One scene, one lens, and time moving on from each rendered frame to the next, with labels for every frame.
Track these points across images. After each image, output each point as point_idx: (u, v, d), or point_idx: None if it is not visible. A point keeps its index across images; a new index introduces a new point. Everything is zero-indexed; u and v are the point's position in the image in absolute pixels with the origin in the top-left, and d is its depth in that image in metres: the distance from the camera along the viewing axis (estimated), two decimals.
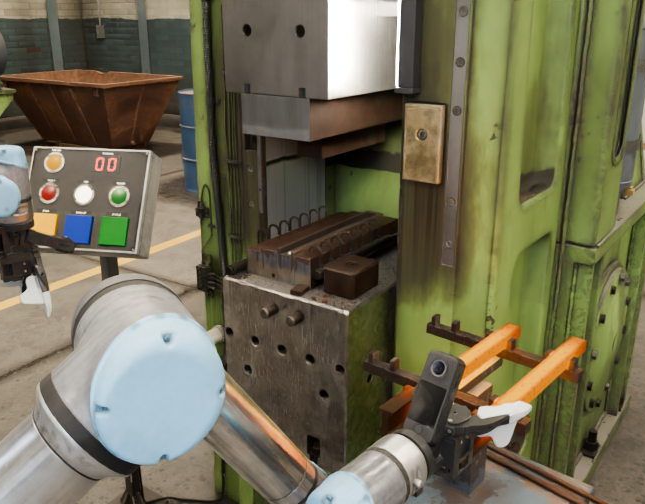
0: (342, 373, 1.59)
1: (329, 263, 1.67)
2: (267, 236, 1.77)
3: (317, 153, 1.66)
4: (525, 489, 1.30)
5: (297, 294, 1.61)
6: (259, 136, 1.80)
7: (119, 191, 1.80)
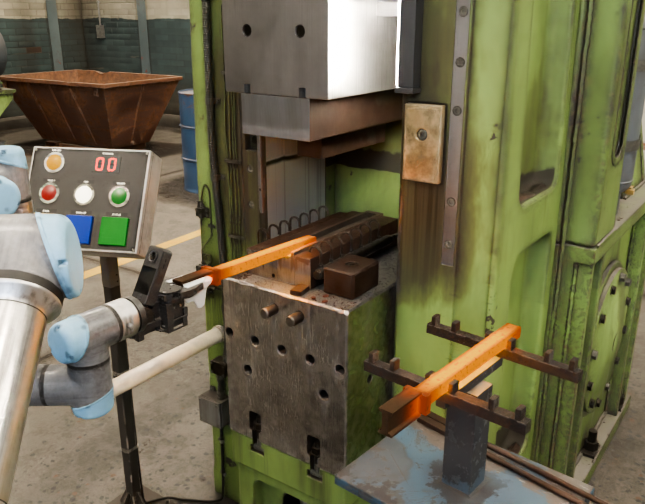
0: (342, 373, 1.59)
1: (329, 263, 1.67)
2: (267, 236, 1.77)
3: (317, 153, 1.66)
4: (525, 489, 1.30)
5: (297, 294, 1.61)
6: (259, 136, 1.80)
7: (119, 191, 1.80)
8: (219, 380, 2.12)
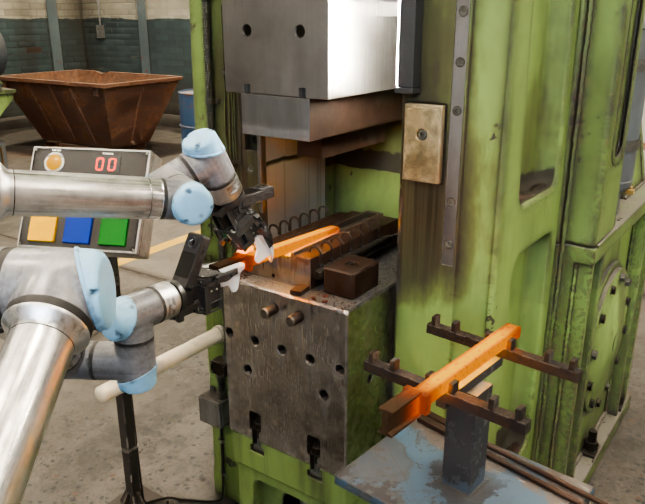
0: (342, 373, 1.59)
1: (329, 263, 1.67)
2: None
3: (317, 153, 1.66)
4: (525, 489, 1.30)
5: (297, 294, 1.61)
6: (259, 136, 1.80)
7: None
8: (219, 380, 2.12)
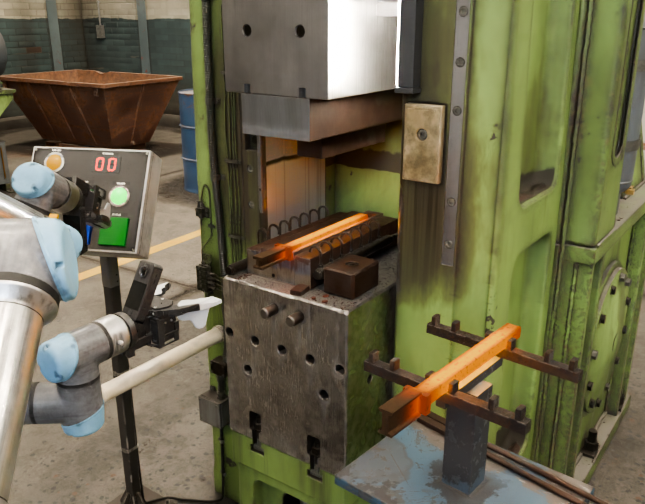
0: (342, 373, 1.59)
1: (329, 263, 1.67)
2: (267, 236, 1.77)
3: (317, 153, 1.66)
4: (525, 489, 1.30)
5: (297, 294, 1.61)
6: (259, 136, 1.80)
7: (119, 191, 1.80)
8: (219, 380, 2.12)
